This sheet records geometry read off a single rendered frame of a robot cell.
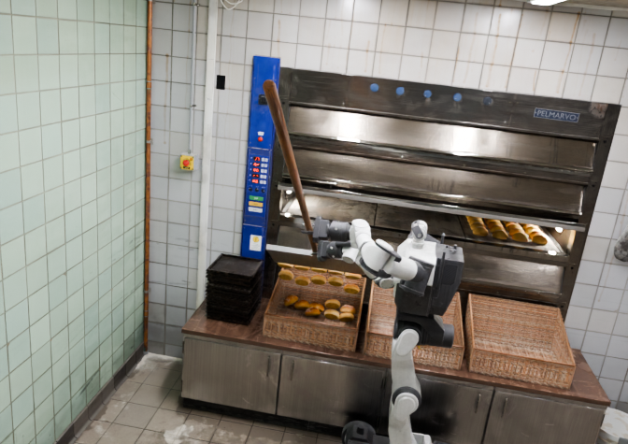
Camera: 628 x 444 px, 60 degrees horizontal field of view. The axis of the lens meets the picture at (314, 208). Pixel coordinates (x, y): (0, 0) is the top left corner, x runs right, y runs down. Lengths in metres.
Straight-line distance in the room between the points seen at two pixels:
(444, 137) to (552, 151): 0.62
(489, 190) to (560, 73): 0.75
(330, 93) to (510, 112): 1.05
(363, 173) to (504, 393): 1.49
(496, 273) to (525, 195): 0.52
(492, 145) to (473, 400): 1.46
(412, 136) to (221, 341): 1.65
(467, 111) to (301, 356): 1.72
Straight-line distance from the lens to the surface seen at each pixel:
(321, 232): 2.42
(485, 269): 3.60
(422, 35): 3.30
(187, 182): 3.64
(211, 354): 3.41
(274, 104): 1.33
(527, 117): 3.41
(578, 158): 3.50
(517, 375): 3.38
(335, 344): 3.26
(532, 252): 3.61
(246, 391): 3.48
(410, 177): 3.38
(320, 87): 3.35
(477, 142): 3.37
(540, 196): 3.51
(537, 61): 3.38
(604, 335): 3.95
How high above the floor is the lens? 2.27
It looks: 17 degrees down
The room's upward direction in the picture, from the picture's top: 6 degrees clockwise
